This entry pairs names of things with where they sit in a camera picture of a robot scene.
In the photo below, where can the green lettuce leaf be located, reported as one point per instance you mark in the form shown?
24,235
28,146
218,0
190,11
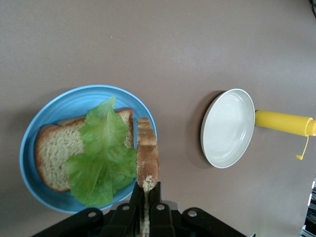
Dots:
103,153

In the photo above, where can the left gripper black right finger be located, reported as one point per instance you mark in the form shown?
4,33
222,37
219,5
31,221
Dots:
172,219

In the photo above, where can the beige round plate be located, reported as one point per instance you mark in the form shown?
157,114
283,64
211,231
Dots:
228,128

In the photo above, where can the blue round plate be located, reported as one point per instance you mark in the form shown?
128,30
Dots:
71,101

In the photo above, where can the brown bread slice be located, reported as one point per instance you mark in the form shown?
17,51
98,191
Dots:
147,158
56,153

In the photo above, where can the perforated aluminium frame rail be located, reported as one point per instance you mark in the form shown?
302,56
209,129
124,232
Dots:
310,212

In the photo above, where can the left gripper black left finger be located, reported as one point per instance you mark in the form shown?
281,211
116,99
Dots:
98,219

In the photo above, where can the yellow mustard squeeze bottle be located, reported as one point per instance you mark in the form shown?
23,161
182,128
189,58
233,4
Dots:
284,122

